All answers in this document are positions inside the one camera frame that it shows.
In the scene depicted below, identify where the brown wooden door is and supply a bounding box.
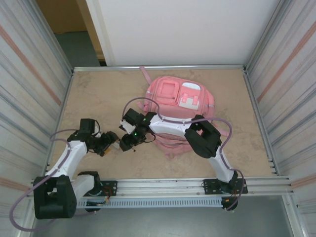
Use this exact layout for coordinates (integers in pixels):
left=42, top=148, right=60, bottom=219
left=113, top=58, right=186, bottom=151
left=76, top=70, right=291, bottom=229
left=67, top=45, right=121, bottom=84
left=36, top=0, right=107, bottom=67

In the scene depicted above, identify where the short black right gripper cable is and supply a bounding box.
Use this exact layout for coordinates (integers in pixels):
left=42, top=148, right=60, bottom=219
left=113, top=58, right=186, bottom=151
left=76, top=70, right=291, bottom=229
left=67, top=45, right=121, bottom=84
left=142, top=132, right=157, bottom=144

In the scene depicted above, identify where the aluminium enclosure side panel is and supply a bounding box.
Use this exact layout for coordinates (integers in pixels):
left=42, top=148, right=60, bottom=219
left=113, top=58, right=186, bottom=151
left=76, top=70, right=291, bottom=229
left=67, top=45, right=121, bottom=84
left=243, top=0, right=316, bottom=237
left=0, top=0, right=75, bottom=237

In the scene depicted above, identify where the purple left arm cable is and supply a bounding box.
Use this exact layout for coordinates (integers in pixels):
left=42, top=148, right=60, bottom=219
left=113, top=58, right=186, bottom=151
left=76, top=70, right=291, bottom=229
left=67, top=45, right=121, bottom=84
left=9, top=128, right=99, bottom=232

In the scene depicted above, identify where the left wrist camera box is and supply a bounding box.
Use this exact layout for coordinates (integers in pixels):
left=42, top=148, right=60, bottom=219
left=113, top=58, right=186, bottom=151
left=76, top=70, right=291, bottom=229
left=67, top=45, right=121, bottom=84
left=78, top=118, right=98, bottom=136

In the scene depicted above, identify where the narrow aluminium table rail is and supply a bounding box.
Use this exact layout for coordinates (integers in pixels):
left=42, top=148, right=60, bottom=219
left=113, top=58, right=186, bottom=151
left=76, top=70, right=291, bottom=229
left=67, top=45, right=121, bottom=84
left=72, top=64, right=248, bottom=73

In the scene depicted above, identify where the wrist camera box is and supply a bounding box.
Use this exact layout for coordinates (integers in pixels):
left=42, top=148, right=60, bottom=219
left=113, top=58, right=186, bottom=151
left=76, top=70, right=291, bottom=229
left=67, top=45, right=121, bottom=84
left=78, top=118, right=98, bottom=136
left=119, top=108, right=146, bottom=135

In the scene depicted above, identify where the wide aluminium table rail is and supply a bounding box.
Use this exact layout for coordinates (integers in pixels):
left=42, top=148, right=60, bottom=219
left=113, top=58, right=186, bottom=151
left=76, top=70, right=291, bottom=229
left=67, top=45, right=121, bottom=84
left=27, top=175, right=296, bottom=198

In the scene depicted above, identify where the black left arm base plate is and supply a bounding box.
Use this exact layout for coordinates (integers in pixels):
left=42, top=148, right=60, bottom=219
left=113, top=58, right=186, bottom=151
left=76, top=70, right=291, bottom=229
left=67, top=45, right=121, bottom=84
left=73, top=180, right=119, bottom=197

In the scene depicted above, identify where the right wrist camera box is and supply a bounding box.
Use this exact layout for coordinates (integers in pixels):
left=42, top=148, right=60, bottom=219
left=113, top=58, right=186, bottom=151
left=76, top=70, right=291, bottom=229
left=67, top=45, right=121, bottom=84
left=119, top=108, right=146, bottom=135

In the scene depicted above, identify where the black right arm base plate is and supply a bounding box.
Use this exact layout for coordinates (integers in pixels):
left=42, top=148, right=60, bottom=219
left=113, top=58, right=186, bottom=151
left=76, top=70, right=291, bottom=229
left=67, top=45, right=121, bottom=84
left=202, top=178, right=248, bottom=196

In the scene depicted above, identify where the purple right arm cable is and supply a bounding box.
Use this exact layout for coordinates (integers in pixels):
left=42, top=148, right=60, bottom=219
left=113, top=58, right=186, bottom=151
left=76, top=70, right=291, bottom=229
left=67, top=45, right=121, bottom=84
left=122, top=97, right=245, bottom=212

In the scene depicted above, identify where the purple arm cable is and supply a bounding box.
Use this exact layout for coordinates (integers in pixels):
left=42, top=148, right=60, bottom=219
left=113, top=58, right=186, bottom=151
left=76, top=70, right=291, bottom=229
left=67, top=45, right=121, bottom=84
left=122, top=97, right=245, bottom=212
left=9, top=128, right=99, bottom=232

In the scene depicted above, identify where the white slotted cable duct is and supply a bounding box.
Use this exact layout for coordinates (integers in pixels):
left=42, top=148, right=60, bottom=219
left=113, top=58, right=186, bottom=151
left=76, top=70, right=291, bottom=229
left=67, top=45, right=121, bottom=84
left=37, top=198, right=223, bottom=210

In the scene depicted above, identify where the pink student backpack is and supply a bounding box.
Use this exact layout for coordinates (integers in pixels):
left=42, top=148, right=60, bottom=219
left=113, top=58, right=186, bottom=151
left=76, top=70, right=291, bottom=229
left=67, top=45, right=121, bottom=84
left=139, top=65, right=229, bottom=160

